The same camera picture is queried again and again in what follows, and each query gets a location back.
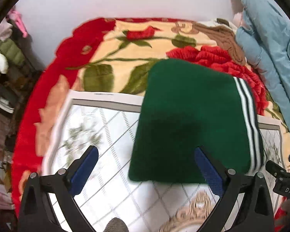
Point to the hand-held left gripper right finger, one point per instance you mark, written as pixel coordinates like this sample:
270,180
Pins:
207,170

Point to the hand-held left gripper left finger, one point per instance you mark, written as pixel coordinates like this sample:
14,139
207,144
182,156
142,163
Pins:
85,168

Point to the green and white varsity jacket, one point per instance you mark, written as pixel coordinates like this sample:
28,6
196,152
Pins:
183,113

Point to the white grid-patterned bed mat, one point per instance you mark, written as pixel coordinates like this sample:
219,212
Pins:
111,174

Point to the light blue puffer jacket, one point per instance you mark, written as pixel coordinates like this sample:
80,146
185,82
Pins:
273,43

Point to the red floral blanket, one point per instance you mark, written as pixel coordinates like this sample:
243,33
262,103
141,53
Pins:
99,50

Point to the brown knit cloth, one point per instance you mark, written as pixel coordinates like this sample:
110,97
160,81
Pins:
229,43

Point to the olive puffer jacket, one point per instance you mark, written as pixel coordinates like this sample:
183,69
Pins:
11,52

